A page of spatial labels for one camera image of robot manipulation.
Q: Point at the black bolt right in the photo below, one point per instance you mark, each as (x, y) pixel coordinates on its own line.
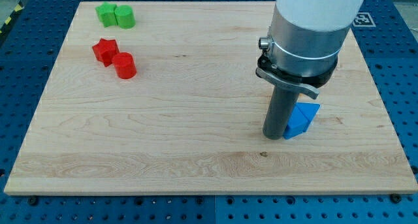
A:
(395, 198)

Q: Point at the white fiducial marker tag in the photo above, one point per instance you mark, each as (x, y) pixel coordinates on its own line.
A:
(363, 19)

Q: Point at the blue triangular prism block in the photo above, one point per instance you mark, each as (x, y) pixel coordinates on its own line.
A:
(301, 117)

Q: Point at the black bolt left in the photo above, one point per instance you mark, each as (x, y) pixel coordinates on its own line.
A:
(33, 200)

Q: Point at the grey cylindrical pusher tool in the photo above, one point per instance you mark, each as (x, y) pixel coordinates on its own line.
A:
(279, 112)

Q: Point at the red star block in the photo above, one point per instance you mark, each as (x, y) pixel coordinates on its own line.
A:
(105, 50)

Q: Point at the light wooden board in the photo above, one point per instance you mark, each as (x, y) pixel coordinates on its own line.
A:
(190, 121)

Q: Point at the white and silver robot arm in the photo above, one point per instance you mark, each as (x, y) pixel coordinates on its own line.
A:
(300, 50)

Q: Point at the green star block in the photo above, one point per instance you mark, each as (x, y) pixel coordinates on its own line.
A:
(106, 14)

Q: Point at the black bolt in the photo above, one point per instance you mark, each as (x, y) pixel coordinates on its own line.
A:
(395, 198)
(33, 200)

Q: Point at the green cylinder block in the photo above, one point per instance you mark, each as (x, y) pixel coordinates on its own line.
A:
(125, 17)

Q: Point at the red cylinder block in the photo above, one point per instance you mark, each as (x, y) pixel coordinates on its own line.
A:
(124, 65)

